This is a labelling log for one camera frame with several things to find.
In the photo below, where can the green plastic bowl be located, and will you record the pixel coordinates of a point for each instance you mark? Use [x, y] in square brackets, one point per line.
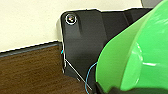
[140, 50]

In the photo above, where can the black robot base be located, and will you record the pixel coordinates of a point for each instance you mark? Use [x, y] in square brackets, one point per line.
[83, 40]

